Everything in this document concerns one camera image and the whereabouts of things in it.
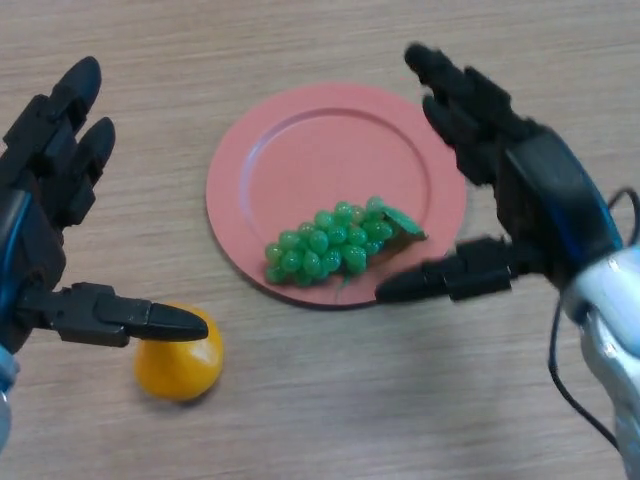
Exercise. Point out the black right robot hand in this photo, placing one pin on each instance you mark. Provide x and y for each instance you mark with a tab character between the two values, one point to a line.
550	200

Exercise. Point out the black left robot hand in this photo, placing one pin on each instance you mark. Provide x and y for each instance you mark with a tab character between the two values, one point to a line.
30	240

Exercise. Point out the green grape bunch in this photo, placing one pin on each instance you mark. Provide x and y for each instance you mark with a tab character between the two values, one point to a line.
320	250

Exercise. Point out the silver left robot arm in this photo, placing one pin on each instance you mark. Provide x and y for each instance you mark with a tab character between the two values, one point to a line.
4	400

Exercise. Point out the pink round plate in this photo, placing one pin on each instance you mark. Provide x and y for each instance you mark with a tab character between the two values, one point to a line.
330	165

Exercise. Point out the orange yellow pear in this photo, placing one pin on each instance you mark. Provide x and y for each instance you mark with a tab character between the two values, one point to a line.
175	372

